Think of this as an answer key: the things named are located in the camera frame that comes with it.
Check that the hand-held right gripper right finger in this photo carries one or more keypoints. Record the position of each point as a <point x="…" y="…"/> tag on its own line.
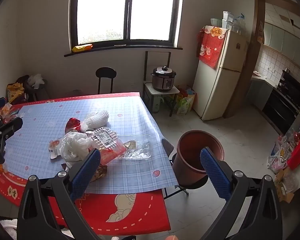
<point x="215" y="175"/>

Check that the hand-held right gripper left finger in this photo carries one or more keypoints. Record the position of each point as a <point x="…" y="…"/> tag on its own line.
<point x="85" y="173"/>

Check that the brown plastic bin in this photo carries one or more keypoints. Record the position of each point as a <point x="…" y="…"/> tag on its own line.
<point x="187" y="165"/>

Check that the white plastic bag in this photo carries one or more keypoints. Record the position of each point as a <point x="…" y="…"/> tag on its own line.
<point x="73" y="146"/>

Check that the clear pack with white label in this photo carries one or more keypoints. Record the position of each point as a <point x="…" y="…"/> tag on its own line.
<point x="106" y="140"/>

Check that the clear plastic tray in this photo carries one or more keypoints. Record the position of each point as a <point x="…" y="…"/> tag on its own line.
<point x="140" y="150"/>

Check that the pile of colourful packets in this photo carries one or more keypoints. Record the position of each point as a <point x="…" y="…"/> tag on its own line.
<point x="7" y="111"/>

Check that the gold foil wrapper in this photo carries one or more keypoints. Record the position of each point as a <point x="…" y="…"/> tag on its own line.
<point x="101" y="172"/>

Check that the yellow printed bag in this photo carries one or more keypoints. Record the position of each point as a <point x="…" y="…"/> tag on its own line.
<point x="15" y="92"/>

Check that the black stool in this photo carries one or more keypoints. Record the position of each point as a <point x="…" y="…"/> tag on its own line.
<point x="190" y="187"/>

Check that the white red printed wrapper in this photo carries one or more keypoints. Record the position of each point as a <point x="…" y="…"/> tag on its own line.
<point x="54" y="150"/>

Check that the stool with white bag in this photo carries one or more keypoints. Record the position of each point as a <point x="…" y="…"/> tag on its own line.
<point x="36" y="82"/>

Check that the crushed red can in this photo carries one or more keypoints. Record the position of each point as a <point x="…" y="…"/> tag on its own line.
<point x="72" y="125"/>

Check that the grey chair seat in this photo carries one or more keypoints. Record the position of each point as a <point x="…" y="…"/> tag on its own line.
<point x="168" y="147"/>

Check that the white foam net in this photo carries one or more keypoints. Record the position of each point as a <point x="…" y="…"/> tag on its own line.
<point x="96" y="118"/>

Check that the printed shopping bags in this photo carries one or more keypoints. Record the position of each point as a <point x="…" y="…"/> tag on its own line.
<point x="280" y="155"/>

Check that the cardboard boxes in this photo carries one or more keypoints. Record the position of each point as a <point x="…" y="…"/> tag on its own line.
<point x="285" y="187"/>

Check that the blue plaid table mat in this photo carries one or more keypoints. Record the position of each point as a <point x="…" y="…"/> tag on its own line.
<point x="130" y="115"/>

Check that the white fleece jacket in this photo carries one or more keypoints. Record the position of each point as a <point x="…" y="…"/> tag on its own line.
<point x="8" y="227"/>

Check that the green yellow bags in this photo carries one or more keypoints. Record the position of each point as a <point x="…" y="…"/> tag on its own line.
<point x="186" y="102"/>

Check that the cream refrigerator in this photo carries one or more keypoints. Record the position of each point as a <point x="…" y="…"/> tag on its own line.
<point x="215" y="90"/>

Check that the black stove with oven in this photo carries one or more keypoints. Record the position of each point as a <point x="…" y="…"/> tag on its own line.
<point x="280" y="105"/>

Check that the yellow packet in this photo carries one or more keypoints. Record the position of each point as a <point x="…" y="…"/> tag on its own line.
<point x="82" y="48"/>

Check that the black round-back chair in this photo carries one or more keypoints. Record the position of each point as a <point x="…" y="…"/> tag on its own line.
<point x="105" y="73"/>

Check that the small white side table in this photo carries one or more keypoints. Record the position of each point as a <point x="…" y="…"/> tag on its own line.
<point x="151" y="91"/>

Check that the silver pressure cooker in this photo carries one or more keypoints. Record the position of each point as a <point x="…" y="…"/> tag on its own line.
<point x="162" y="80"/>

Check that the red printed cloth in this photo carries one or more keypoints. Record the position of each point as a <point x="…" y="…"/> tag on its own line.
<point x="211" y="47"/>

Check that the dark window sill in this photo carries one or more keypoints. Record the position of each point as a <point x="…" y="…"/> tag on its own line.
<point x="140" y="50"/>

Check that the clear blue plastic bag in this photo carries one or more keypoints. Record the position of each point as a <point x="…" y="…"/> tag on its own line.
<point x="240" y="23"/>

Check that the clear plastic boxes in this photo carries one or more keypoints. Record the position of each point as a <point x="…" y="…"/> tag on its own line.
<point x="227" y="20"/>

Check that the black framed window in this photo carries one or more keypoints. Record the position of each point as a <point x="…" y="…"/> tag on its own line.
<point x="127" y="10"/>

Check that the wooden door frame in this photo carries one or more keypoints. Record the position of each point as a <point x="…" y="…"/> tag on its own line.
<point x="242" y="85"/>

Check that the black metal frame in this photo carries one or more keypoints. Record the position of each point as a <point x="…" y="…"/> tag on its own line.
<point x="145" y="65"/>

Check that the grey kitchen wall cabinets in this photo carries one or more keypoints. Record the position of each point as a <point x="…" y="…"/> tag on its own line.
<point x="285" y="40"/>

